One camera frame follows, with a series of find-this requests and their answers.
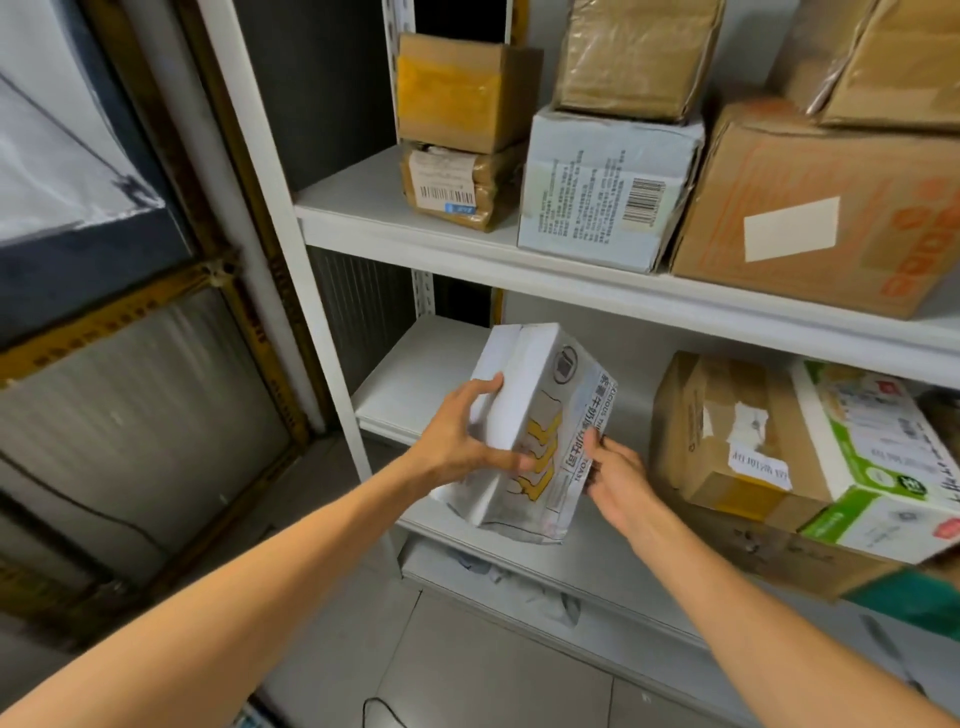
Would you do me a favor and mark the person's right hand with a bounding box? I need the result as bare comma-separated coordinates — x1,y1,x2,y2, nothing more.
584,431,669,538

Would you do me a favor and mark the person's left hand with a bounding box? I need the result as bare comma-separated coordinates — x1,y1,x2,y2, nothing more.
410,373,536,493

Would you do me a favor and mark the small taped cardboard parcel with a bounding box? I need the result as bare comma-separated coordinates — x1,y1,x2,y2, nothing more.
650,352,834,534

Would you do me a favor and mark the white printed carton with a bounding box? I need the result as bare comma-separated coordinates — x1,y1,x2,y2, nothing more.
431,322,620,545

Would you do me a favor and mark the wide low cardboard box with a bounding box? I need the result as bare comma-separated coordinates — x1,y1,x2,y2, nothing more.
674,487,901,601

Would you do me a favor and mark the white metal shelf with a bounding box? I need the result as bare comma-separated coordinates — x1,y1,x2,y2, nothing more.
198,0,960,728

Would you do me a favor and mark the green and white carton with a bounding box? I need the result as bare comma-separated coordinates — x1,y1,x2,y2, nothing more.
791,359,960,565

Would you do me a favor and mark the large box orange print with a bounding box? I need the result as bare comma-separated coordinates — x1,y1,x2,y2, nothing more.
671,97,960,320

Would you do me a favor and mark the yellow fronted box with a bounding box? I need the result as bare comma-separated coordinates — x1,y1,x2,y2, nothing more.
395,33,545,155

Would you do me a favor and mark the large dusty cardboard box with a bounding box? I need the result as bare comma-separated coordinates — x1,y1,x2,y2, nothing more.
772,0,960,135

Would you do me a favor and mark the person's right forearm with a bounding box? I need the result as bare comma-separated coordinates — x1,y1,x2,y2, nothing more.
629,509,954,728

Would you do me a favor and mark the person's left forearm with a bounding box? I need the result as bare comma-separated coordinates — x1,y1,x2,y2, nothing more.
0,457,444,728

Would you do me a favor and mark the yellow sticker strip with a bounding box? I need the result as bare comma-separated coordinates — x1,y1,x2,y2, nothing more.
491,0,530,328

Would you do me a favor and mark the crumpled grey plastic wrap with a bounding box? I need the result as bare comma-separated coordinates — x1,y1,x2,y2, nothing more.
449,547,583,628

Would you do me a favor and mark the dull yellow perforated upright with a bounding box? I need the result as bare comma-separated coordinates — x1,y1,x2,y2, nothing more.
82,0,335,451

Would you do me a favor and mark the slim dark tool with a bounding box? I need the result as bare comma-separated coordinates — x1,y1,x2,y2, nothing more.
862,614,928,695

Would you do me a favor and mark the silver softbox light reflector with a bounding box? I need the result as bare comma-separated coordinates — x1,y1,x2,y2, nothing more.
0,0,166,245

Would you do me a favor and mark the dull yellow wall strip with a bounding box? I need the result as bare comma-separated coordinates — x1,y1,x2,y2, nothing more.
0,258,241,388

